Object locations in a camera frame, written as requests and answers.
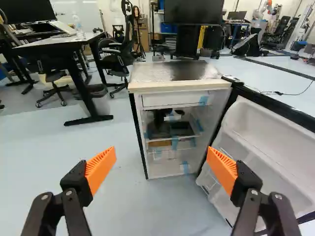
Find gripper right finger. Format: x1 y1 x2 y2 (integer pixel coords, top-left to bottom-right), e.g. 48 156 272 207
206 146 303 236

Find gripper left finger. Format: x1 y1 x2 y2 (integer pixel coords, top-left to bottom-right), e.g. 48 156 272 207
20 146 117 236

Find white fridge door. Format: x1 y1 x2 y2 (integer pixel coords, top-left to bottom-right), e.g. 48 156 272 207
195 75 315 233

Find small white fridge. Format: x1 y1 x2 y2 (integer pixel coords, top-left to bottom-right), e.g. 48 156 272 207
127 60 232 180

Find black office chair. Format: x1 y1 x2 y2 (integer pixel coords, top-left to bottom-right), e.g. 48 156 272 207
98 13 138 99
35 53 74 108

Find black desk with grey top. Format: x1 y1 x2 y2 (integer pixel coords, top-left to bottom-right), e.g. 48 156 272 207
2 30 114 127

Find clear water bottle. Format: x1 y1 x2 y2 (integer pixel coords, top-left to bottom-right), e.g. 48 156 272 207
72 14 84 36

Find silver laptop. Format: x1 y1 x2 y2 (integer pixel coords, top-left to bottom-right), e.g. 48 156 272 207
48 21 77 35

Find black screen on stand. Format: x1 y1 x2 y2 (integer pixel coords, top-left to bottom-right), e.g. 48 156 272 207
163 0 225 60

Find black monitor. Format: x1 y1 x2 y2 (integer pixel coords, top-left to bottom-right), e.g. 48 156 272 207
0 0 58 25

